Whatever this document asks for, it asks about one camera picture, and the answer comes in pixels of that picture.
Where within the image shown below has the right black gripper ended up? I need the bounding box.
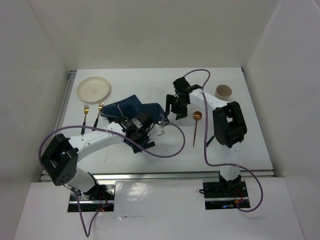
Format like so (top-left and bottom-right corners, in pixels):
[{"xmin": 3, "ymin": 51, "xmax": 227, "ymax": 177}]
[{"xmin": 164, "ymin": 94, "xmax": 188, "ymax": 120}]

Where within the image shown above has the cream round plate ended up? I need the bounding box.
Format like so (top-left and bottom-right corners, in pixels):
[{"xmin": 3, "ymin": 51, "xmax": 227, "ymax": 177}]
[{"xmin": 77, "ymin": 76, "xmax": 111, "ymax": 103}]

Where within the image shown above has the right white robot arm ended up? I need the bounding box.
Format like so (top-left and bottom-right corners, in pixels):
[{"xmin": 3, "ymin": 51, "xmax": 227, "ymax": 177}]
[{"xmin": 165, "ymin": 77, "xmax": 247, "ymax": 196}]

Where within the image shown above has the dark blue cloth placemat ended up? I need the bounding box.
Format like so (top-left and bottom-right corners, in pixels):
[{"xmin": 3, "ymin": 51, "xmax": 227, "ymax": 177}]
[{"xmin": 100, "ymin": 94, "xmax": 165, "ymax": 134}]

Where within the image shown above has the gold knife green handle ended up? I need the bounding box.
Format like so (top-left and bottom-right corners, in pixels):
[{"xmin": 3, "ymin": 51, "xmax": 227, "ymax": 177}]
[{"xmin": 205, "ymin": 135, "xmax": 215, "ymax": 147}]

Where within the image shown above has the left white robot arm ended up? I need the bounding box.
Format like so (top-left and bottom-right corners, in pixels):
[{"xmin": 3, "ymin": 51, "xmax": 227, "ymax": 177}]
[{"xmin": 40, "ymin": 112, "xmax": 155, "ymax": 200}]

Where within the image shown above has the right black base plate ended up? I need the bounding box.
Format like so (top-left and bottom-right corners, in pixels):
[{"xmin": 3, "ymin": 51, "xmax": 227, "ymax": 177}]
[{"xmin": 199, "ymin": 181, "xmax": 251, "ymax": 210}]

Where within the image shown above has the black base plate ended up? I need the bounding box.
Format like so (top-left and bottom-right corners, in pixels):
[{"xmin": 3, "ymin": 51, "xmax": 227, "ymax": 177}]
[
  {"xmin": 199, "ymin": 181, "xmax": 251, "ymax": 210},
  {"xmin": 67, "ymin": 182, "xmax": 116, "ymax": 213}
]

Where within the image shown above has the gold fork green handle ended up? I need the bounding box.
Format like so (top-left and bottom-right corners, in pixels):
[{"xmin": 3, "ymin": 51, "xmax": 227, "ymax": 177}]
[
  {"xmin": 93, "ymin": 102, "xmax": 104, "ymax": 128},
  {"xmin": 80, "ymin": 104, "xmax": 89, "ymax": 135}
]

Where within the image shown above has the beige paper cup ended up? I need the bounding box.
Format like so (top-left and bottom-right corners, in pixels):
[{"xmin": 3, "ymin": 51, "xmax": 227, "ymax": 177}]
[{"xmin": 214, "ymin": 84, "xmax": 232, "ymax": 101}]

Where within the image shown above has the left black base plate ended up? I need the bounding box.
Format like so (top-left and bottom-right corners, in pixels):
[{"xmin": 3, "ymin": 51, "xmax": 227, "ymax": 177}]
[{"xmin": 67, "ymin": 182, "xmax": 116, "ymax": 213}]

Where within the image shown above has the copper spoon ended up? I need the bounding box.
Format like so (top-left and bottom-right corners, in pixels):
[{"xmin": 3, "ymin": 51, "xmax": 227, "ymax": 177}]
[{"xmin": 192, "ymin": 111, "xmax": 203, "ymax": 148}]

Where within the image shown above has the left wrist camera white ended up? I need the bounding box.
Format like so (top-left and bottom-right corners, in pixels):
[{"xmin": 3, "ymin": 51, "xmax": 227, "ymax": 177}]
[{"xmin": 149, "ymin": 121, "xmax": 168, "ymax": 138}]

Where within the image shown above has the aluminium rail front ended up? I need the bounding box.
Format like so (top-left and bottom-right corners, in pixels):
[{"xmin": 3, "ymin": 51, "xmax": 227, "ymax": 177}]
[{"xmin": 39, "ymin": 169, "xmax": 276, "ymax": 183}]

